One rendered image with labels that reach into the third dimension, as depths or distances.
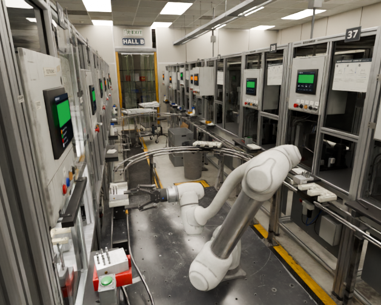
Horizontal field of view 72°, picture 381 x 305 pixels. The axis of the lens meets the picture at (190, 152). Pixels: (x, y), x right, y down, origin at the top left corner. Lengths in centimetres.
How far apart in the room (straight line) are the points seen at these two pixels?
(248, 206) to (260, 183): 16
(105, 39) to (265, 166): 895
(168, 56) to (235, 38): 256
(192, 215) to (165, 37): 873
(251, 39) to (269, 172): 997
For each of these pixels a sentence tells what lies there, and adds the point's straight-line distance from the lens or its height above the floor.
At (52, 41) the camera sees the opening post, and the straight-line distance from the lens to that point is 113.
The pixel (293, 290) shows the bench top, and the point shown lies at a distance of 163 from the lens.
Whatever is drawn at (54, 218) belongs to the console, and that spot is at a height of 140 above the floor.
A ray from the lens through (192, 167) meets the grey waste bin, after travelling 450.
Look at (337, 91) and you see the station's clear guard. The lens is 231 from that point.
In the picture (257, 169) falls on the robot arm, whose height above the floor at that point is 144.
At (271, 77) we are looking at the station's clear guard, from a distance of 304.
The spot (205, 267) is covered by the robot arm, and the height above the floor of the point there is 91.
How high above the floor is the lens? 177
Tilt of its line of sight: 17 degrees down
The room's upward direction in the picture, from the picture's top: 1 degrees counter-clockwise
